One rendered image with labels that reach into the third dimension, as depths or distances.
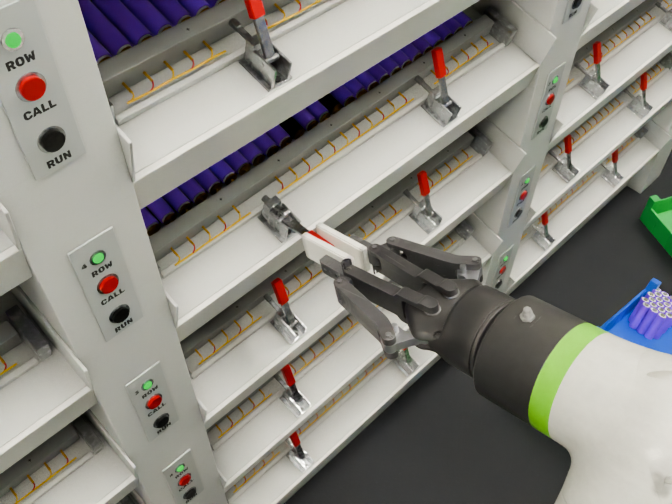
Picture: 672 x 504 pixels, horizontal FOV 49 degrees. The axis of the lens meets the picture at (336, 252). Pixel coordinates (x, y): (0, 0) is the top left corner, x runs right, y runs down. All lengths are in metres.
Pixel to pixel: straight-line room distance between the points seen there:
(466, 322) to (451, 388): 0.97
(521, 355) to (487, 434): 0.97
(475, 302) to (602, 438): 0.15
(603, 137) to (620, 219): 0.41
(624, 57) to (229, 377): 0.92
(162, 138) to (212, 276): 0.20
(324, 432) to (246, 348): 0.42
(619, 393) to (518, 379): 0.08
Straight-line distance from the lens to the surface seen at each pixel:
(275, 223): 0.79
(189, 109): 0.64
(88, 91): 0.53
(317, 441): 1.33
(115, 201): 0.59
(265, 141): 0.84
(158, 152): 0.61
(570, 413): 0.56
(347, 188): 0.85
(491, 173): 1.17
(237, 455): 1.11
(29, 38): 0.49
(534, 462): 1.53
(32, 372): 0.74
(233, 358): 0.94
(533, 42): 1.05
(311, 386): 1.15
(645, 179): 2.02
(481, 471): 1.50
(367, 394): 1.37
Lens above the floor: 1.36
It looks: 50 degrees down
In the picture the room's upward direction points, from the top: straight up
